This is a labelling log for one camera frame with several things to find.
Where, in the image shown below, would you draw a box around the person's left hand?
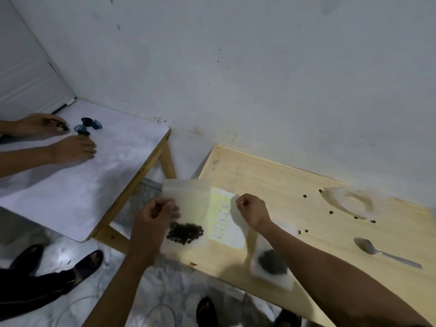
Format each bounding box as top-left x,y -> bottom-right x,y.
130,197 -> 180,256

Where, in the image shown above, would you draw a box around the person's right hand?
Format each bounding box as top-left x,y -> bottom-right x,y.
236,193 -> 272,233

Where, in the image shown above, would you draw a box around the clear zip bag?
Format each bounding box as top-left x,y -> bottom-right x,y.
161,178 -> 213,256

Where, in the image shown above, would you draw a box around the another person's forearm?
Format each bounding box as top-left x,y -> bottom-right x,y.
0,146 -> 55,179
0,120 -> 21,139

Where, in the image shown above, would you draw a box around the person's right forearm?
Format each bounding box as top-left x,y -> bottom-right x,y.
251,218 -> 434,327

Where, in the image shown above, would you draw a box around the person's left forearm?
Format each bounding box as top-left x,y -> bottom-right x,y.
82,247 -> 162,327

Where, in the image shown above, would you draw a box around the white yellow paper sheet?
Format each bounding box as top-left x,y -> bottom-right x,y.
208,186 -> 246,250

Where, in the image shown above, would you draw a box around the pile of coffee beans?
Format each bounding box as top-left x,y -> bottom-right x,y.
166,222 -> 205,245

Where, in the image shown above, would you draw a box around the small clear bean bag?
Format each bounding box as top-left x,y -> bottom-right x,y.
248,231 -> 294,291

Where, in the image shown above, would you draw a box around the dark ground coffee heap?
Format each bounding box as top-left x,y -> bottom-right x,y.
258,250 -> 287,276

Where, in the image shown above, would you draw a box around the white table with wooden legs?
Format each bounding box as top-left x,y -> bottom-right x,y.
0,99 -> 178,253

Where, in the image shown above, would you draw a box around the scattered coffee beans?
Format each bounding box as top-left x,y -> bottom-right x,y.
298,189 -> 376,235

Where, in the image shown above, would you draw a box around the person's black shoe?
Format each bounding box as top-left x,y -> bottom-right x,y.
272,308 -> 302,327
70,249 -> 104,285
196,297 -> 219,327
8,244 -> 45,276

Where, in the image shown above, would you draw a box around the empty clear plastic bag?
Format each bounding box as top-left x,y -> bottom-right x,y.
320,186 -> 386,220

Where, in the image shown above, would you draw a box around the person's black left shoe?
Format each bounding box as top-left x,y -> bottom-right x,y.
196,297 -> 219,327

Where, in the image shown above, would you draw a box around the person's black right shoe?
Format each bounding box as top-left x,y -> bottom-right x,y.
272,308 -> 302,327

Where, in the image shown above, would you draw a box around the metal spoon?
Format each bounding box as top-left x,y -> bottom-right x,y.
354,238 -> 423,269

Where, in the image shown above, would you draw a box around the white door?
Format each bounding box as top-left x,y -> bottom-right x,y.
0,0 -> 76,121

